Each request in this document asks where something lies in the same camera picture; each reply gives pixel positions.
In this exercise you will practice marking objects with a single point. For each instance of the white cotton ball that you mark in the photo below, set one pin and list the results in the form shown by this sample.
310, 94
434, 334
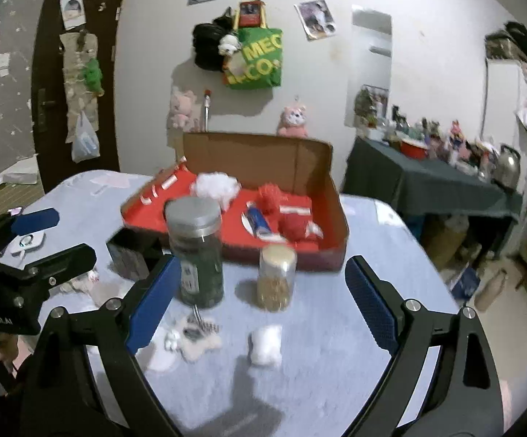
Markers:
266, 346

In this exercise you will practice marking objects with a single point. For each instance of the pink plush with white face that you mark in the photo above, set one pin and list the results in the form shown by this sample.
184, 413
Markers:
293, 120

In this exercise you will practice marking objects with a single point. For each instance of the white charger block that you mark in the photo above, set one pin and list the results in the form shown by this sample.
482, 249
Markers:
29, 242

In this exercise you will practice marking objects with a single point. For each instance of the clear plastic bag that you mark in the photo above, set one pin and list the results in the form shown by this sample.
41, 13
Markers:
85, 143

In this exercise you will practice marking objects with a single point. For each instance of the small white figure charm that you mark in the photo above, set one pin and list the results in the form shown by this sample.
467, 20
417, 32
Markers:
86, 280

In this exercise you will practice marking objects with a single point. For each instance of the photo wall poster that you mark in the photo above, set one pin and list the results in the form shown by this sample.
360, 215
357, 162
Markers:
316, 18

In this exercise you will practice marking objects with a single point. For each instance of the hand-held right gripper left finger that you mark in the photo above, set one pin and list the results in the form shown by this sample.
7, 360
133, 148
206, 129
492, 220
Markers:
154, 300

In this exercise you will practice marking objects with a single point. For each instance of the photo on door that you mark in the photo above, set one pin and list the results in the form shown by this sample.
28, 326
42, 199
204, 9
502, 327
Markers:
72, 9

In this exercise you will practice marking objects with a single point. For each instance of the dark bag on wardrobe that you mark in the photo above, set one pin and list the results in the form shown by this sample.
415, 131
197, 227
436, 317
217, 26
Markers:
525, 41

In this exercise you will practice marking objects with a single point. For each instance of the red yarn doll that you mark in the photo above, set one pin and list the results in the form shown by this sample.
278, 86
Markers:
293, 225

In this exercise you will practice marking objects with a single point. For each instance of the large glass jar metal lid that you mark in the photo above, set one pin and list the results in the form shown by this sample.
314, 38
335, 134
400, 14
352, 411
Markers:
197, 259

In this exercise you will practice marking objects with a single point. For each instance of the blue box under table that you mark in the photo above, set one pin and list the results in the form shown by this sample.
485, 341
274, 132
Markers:
466, 283

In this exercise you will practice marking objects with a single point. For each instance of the green tote bag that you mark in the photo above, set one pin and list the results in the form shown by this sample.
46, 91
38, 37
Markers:
259, 63

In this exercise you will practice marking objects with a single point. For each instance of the wall mirror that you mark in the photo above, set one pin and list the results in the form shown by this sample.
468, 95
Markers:
368, 63

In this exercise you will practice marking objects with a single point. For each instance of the small clear jar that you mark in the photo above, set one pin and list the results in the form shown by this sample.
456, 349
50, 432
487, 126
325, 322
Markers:
275, 282

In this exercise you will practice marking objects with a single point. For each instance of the blue tube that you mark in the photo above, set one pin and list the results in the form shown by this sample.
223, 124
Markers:
259, 221

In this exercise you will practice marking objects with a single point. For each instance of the patterned tin box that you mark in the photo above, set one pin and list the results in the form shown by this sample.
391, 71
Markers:
129, 255

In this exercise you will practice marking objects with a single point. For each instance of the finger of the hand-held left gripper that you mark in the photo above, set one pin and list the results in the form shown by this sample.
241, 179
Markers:
36, 221
58, 260

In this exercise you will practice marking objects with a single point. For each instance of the hanging fabric organizer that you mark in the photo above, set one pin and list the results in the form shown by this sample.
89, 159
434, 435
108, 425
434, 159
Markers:
74, 68

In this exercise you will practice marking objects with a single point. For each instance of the white wardrobe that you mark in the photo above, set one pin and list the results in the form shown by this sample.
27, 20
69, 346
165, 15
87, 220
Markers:
502, 100

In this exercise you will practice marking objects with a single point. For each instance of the dried flower bouquet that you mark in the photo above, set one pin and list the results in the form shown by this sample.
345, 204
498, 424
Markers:
368, 104

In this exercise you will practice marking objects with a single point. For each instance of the white plush bag charm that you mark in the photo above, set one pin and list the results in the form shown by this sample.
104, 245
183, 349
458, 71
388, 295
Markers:
229, 45

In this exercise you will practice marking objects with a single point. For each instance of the steel kettle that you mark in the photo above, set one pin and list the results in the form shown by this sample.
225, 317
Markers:
507, 168

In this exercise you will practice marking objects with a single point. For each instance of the row of small figurines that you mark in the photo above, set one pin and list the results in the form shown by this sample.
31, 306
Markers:
454, 141

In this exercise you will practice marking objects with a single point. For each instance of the black bag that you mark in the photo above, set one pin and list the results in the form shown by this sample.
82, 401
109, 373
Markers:
206, 45

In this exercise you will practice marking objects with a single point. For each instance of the red framed picture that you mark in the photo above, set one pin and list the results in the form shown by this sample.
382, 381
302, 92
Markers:
250, 13

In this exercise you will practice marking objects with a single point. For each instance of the green frog plush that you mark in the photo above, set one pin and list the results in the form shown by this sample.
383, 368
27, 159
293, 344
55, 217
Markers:
93, 77

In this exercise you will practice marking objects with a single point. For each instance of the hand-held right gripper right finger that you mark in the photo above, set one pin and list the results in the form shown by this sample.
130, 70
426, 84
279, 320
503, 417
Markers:
372, 300

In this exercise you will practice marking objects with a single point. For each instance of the table with dark green cloth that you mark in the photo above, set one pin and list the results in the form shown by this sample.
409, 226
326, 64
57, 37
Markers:
427, 186

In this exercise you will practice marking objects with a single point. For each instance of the dark wooden door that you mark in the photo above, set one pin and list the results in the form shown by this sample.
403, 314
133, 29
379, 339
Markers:
49, 54

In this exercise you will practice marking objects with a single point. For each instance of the pink plush with long ears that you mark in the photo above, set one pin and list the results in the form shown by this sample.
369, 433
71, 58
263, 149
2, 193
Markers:
182, 107

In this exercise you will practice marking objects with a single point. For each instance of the beige bottle on floor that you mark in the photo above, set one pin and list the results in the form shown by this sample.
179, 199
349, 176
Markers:
491, 290

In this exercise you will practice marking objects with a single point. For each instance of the cardboard shoe box red inside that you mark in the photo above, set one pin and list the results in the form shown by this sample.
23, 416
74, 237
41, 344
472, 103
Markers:
245, 154

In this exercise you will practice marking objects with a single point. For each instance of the red bowl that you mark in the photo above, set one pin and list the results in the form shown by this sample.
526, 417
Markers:
413, 149

